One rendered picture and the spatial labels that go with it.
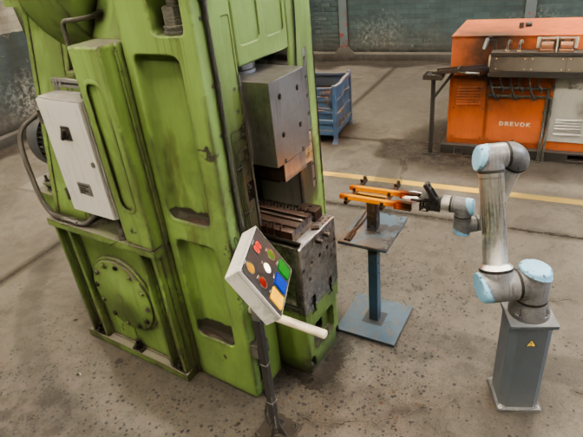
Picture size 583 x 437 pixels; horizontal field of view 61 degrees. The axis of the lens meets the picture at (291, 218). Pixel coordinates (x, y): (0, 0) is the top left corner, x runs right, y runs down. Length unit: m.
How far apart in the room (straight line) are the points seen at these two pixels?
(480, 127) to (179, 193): 3.98
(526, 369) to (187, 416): 1.83
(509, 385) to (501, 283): 0.66
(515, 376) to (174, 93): 2.16
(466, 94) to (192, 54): 4.06
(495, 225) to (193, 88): 1.45
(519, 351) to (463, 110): 3.52
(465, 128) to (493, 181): 3.49
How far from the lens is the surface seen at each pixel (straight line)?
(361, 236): 2.98
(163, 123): 2.43
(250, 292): 2.01
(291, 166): 2.44
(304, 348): 3.01
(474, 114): 5.79
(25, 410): 3.56
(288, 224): 2.62
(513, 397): 3.00
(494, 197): 2.41
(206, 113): 2.14
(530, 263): 2.59
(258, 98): 2.26
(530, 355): 2.80
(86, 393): 3.47
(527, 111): 5.73
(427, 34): 9.89
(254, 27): 2.38
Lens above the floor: 2.31
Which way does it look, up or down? 30 degrees down
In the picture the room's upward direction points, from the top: 6 degrees counter-clockwise
